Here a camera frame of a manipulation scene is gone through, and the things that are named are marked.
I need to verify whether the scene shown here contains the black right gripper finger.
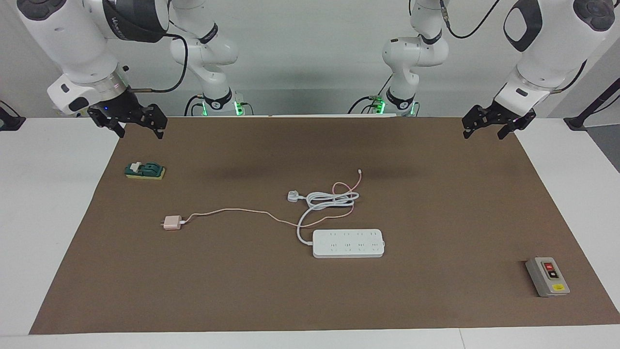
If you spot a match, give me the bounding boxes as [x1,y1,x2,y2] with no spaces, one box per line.
[141,104,168,140]
[88,108,125,139]

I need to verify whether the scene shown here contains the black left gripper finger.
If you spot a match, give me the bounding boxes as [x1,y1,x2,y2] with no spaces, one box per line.
[462,107,485,140]
[498,121,527,140]

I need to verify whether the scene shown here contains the pink charging cable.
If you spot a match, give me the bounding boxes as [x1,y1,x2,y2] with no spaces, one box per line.
[179,169,363,229]

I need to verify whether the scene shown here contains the white power strip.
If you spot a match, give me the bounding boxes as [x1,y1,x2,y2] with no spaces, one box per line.
[312,229,386,259]

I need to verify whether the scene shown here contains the black clamp stand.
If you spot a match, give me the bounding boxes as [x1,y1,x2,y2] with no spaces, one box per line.
[564,78,620,130]
[0,100,26,132]

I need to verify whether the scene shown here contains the grey on-off button box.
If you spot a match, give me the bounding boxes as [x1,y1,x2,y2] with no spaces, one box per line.
[525,256,571,298]

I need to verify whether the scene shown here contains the brown table mat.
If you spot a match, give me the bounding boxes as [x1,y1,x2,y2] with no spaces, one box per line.
[29,115,620,335]

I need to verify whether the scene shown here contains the black base cable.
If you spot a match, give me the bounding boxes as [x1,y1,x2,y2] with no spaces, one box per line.
[347,73,394,117]
[184,95,206,117]

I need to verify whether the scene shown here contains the green knife switch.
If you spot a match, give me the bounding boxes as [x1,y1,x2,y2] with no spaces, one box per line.
[124,161,166,181]

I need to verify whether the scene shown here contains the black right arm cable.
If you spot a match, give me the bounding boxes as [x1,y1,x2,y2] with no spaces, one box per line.
[128,33,190,94]

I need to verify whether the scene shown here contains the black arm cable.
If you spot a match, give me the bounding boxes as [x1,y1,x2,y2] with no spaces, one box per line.
[128,33,190,94]
[438,0,588,94]

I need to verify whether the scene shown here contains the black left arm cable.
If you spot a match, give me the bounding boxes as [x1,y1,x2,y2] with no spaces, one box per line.
[438,0,588,94]

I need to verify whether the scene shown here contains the white cord with plug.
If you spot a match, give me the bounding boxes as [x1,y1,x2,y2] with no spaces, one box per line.
[287,190,360,246]

